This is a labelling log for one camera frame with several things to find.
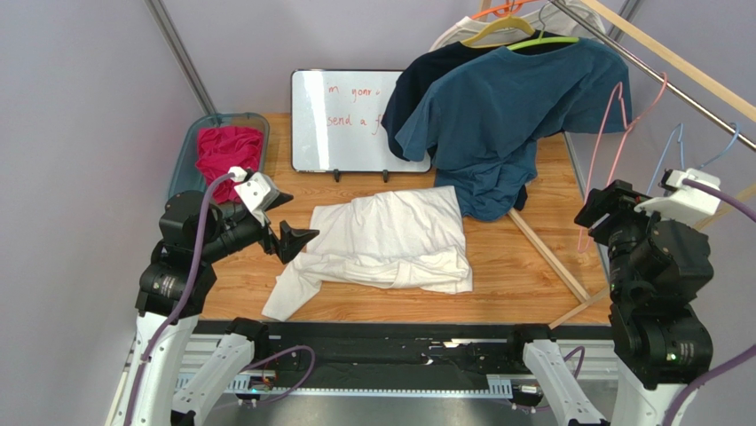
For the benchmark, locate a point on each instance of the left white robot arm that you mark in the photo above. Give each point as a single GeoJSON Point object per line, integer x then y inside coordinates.
{"type": "Point", "coordinates": [171, 297]}

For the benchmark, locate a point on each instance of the orange plastic hanger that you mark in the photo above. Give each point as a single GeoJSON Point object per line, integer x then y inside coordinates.
{"type": "Point", "coordinates": [486, 8]}

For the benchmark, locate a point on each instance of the translucent teal plastic basket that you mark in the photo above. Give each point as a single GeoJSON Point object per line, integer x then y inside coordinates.
{"type": "Point", "coordinates": [186, 176]}

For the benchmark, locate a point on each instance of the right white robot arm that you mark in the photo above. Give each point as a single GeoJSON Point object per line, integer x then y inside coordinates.
{"type": "Point", "coordinates": [657, 267]}

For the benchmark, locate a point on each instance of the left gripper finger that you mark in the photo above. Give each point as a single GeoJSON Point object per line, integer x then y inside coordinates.
{"type": "Point", "coordinates": [292, 241]}
{"type": "Point", "coordinates": [277, 199]}

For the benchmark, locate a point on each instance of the aluminium rail frame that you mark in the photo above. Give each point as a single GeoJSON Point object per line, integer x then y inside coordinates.
{"type": "Point", "coordinates": [377, 356]}

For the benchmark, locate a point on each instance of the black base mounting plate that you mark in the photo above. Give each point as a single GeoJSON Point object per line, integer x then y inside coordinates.
{"type": "Point", "coordinates": [389, 356]}

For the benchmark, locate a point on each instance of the white floral print t-shirt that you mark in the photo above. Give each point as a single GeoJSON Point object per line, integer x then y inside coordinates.
{"type": "Point", "coordinates": [391, 240]}

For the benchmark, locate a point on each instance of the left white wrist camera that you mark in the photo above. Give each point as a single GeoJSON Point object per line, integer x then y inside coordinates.
{"type": "Point", "coordinates": [256, 191]}

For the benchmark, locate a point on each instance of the metal clothes rail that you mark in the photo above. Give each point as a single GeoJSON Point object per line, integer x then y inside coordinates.
{"type": "Point", "coordinates": [649, 72]}

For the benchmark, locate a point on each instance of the wooden rack frame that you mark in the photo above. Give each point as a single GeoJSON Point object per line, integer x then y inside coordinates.
{"type": "Point", "coordinates": [679, 59]}

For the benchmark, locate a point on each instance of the beige hanging t-shirt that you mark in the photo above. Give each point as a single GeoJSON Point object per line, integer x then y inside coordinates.
{"type": "Point", "coordinates": [547, 17]}

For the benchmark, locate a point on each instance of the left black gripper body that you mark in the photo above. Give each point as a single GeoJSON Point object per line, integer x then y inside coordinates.
{"type": "Point", "coordinates": [269, 240]}

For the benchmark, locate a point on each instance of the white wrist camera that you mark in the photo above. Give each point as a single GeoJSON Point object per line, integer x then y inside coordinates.
{"type": "Point", "coordinates": [256, 191]}
{"type": "Point", "coordinates": [685, 204]}

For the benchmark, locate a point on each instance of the green plastic hanger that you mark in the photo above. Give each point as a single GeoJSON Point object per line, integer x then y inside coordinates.
{"type": "Point", "coordinates": [541, 42]}

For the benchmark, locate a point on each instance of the white whiteboard with red writing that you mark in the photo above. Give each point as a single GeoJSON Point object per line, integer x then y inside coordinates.
{"type": "Point", "coordinates": [336, 119]}

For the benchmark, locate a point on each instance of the teal blue hanging t-shirt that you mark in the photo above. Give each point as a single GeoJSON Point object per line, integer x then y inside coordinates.
{"type": "Point", "coordinates": [574, 92]}

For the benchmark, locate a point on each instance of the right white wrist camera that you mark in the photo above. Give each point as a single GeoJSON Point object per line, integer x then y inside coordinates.
{"type": "Point", "coordinates": [685, 204]}

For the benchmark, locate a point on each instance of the yellow plastic hanger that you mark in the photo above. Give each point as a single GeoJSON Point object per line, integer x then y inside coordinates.
{"type": "Point", "coordinates": [508, 22]}

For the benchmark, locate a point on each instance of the navy hanging t-shirt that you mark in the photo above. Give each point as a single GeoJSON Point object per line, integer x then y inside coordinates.
{"type": "Point", "coordinates": [413, 94]}

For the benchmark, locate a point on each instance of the magenta crumpled cloth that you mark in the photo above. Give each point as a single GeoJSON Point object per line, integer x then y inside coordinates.
{"type": "Point", "coordinates": [221, 148]}

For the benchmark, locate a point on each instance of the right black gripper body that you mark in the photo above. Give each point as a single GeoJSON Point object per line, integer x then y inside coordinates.
{"type": "Point", "coordinates": [599, 209]}

